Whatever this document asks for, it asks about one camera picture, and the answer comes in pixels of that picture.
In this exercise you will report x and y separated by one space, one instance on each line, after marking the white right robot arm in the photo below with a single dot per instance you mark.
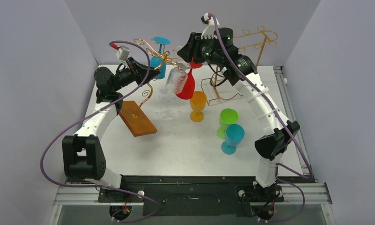
242 74

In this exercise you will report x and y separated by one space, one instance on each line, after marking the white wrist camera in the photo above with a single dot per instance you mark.
122 52
210 23

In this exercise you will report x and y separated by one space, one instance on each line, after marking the gold spiral rack wooden base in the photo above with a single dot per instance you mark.
131 113

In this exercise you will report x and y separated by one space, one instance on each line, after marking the orange plastic goblet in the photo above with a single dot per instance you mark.
197 104

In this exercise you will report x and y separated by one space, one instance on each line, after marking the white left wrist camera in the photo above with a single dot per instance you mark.
122 52

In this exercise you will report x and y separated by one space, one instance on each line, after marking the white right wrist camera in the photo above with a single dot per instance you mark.
210 23

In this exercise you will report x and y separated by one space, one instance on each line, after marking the blue plastic goblet front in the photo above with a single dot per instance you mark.
234 134

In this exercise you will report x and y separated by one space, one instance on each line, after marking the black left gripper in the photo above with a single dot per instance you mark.
141 70

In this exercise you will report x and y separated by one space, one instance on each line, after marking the red plastic goblet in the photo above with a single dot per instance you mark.
189 87

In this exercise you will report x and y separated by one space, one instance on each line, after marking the patterned clear glass goblet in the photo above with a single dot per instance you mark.
177 77

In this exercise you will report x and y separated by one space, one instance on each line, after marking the blue plastic goblet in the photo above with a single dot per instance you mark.
234 134
155 61

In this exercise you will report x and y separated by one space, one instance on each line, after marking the green plastic goblet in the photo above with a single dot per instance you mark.
228 117

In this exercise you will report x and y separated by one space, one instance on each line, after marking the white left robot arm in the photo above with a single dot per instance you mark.
83 156

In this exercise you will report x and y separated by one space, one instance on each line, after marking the small clear wine glass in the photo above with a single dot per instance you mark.
164 98

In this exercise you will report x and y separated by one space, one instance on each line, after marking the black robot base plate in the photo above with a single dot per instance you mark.
205 195

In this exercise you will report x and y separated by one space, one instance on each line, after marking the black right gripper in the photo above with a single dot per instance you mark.
196 47

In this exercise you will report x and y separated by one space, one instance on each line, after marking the gold rectangular wire glass rack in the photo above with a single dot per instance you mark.
242 64

